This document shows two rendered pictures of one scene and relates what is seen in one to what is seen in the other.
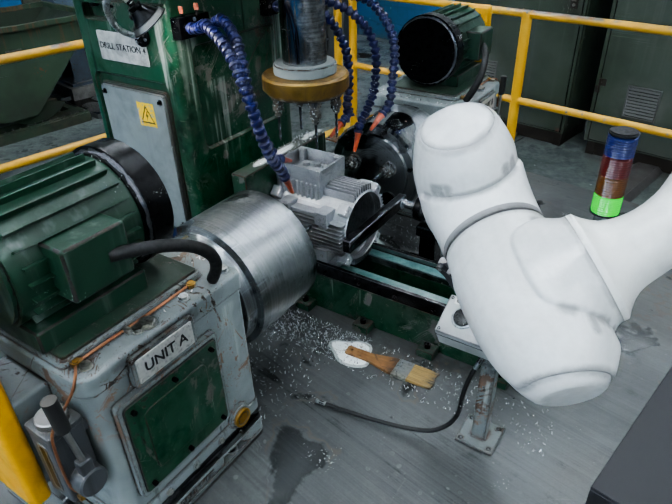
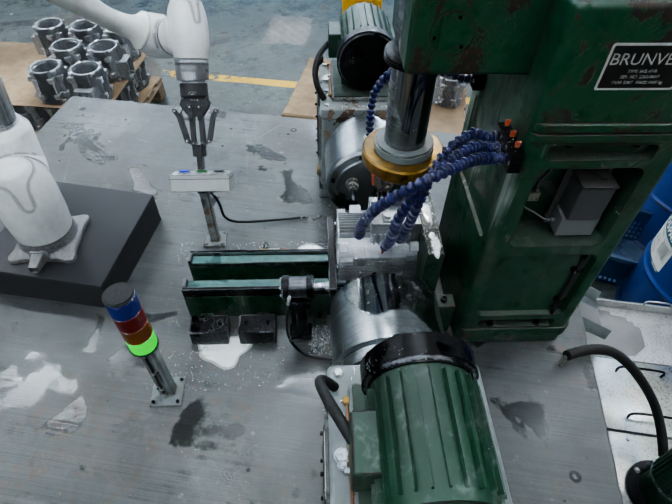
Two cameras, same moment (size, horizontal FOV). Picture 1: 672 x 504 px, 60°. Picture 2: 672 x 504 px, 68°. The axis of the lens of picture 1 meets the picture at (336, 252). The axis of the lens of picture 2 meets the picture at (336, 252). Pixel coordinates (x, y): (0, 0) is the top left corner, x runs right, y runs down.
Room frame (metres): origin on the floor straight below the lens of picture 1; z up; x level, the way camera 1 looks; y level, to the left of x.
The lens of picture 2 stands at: (1.83, -0.61, 1.99)
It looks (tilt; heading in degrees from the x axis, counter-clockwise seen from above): 48 degrees down; 143
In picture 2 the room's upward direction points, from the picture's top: 1 degrees clockwise
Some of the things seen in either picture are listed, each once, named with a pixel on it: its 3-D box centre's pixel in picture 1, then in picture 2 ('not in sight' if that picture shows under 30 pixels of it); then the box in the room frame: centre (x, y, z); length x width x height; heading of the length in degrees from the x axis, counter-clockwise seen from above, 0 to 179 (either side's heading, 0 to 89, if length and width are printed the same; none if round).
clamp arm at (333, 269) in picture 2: (377, 221); (331, 254); (1.14, -0.09, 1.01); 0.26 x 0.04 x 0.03; 146
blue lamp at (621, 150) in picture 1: (621, 144); (122, 302); (1.12, -0.60, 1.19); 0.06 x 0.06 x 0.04
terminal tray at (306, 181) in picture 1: (310, 173); (392, 220); (1.20, 0.05, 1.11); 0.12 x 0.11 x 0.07; 56
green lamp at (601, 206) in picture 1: (606, 202); (141, 339); (1.12, -0.60, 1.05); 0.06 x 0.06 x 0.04
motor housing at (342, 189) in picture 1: (326, 214); (374, 245); (1.18, 0.02, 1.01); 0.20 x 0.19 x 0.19; 56
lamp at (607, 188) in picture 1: (611, 183); (135, 327); (1.12, -0.60, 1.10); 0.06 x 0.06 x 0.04
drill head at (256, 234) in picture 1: (219, 280); (365, 156); (0.89, 0.22, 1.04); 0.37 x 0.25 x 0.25; 146
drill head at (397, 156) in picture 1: (395, 154); (388, 349); (1.45, -0.17, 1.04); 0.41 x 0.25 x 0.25; 146
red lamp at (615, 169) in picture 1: (616, 164); (129, 315); (1.12, -0.60, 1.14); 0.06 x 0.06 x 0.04
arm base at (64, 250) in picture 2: not in sight; (45, 238); (0.56, -0.69, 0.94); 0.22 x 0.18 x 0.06; 147
